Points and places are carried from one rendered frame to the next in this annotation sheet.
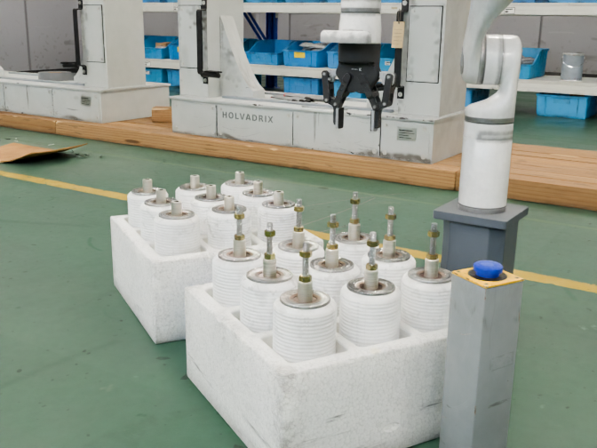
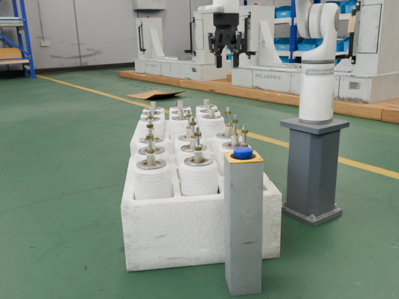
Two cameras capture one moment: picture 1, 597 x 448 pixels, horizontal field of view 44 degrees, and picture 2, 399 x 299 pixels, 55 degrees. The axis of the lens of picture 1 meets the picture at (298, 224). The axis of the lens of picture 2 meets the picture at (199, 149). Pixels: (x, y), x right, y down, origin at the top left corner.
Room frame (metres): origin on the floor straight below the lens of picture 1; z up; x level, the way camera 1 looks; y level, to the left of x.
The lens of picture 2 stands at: (0.23, -0.47, 0.56)
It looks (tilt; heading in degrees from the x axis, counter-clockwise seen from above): 17 degrees down; 23
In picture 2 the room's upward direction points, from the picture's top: 2 degrees counter-clockwise
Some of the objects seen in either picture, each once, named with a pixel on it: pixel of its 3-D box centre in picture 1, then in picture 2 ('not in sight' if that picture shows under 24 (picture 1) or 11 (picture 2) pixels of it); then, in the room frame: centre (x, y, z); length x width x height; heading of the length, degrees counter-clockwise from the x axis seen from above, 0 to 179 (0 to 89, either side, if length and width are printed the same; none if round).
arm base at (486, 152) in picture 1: (485, 165); (316, 92); (1.40, -0.36, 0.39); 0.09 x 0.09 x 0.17; 57
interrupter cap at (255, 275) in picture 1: (269, 275); (151, 150); (1.13, 0.05, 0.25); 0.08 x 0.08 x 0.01
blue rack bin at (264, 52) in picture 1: (275, 52); (315, 44); (6.97, 0.23, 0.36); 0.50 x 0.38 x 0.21; 147
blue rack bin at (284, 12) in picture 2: not in sight; (293, 11); (7.24, 0.66, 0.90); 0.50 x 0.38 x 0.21; 147
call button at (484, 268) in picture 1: (488, 271); (243, 153); (0.97, -0.26, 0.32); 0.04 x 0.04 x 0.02
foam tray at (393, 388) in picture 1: (329, 352); (195, 200); (1.18, -0.06, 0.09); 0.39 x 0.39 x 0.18; 29
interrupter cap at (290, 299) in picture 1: (305, 299); (151, 164); (1.02, -0.01, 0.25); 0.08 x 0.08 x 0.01
